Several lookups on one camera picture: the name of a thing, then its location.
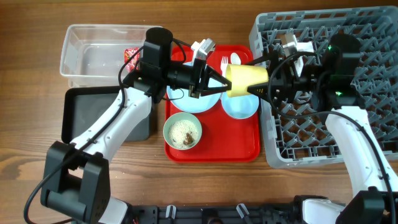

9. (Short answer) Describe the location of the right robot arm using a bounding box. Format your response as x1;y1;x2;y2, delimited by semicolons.
248;34;397;223

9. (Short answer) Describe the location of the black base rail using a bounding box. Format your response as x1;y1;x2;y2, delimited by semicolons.
122;203;304;224

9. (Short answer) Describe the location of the black plastic tray bin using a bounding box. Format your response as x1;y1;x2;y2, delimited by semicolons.
62;86;152;149

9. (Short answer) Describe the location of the black cable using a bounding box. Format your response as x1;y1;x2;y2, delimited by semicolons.
267;51;397;224
23;37;193;224

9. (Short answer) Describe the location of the yellow plastic cup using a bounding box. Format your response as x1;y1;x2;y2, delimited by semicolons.
225;64;269;98

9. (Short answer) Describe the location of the white plastic spoon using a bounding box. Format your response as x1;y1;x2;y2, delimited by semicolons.
230;52;241;65

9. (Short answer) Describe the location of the red serving tray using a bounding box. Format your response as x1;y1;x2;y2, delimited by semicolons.
164;45;261;163

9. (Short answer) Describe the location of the light blue plate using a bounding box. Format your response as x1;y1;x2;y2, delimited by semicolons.
166;60;223;114

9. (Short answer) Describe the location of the green bowl with rice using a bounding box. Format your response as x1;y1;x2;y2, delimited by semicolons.
163;112;203;151

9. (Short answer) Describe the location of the left black cable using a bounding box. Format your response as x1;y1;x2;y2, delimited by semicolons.
23;37;193;224

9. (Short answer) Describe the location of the red snack wrapper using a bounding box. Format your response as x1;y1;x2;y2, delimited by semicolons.
124;47;141;72

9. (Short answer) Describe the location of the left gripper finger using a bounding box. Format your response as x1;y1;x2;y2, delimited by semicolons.
200;85;231;96
205;67;232;88

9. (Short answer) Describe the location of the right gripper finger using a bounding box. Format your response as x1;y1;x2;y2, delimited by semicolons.
247;82;269;99
247;55;269;65

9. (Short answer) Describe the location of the light blue bowl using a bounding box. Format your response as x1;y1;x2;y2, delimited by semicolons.
221;93;259;119

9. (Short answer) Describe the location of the white plastic fork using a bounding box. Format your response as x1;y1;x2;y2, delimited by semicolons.
220;56;229;77

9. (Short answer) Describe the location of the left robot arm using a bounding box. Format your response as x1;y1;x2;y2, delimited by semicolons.
34;27;232;223

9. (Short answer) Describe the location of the right black cable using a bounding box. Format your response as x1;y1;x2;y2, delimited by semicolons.
267;51;397;224

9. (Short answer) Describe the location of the clear plastic bin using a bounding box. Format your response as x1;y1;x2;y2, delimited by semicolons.
60;24;151;88

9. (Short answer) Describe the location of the grey dishwasher rack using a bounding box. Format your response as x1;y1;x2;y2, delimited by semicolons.
249;6;397;169

